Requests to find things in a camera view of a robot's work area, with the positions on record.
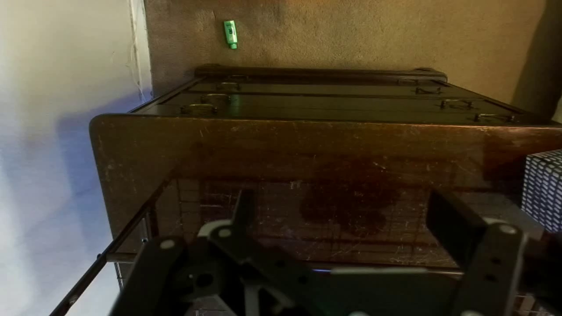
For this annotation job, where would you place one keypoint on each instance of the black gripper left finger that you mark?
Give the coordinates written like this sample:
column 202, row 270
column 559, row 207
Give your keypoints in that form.
column 170, row 277

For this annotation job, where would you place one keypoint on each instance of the dark wooden dresser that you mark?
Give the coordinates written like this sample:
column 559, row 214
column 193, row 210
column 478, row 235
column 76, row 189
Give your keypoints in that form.
column 411, row 129

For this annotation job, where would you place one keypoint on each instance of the black metal shoe rack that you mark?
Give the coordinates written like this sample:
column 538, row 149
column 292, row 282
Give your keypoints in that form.
column 313, row 247

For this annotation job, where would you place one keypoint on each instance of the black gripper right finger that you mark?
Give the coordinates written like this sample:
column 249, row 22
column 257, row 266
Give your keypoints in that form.
column 490, row 257

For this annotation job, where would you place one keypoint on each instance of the blue patterned tissue box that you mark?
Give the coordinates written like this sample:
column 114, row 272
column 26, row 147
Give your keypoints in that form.
column 541, row 196

